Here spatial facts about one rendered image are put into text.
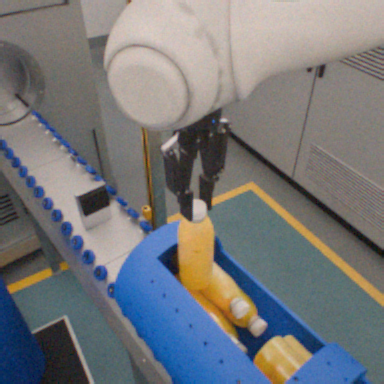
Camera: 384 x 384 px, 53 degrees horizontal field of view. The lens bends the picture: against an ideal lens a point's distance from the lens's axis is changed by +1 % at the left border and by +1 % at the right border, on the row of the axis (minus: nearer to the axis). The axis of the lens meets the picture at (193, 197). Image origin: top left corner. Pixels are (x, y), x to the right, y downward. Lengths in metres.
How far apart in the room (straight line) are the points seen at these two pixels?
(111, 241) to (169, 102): 1.00
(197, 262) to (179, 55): 0.53
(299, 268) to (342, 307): 0.32
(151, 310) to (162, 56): 0.60
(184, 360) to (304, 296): 1.61
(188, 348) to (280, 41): 0.57
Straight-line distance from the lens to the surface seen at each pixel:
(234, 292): 0.88
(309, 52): 0.36
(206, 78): 0.32
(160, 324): 0.80
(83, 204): 1.23
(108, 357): 2.11
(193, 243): 0.73
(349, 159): 2.46
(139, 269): 0.84
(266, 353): 0.75
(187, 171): 0.62
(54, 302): 2.35
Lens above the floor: 1.86
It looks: 42 degrees down
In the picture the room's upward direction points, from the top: straight up
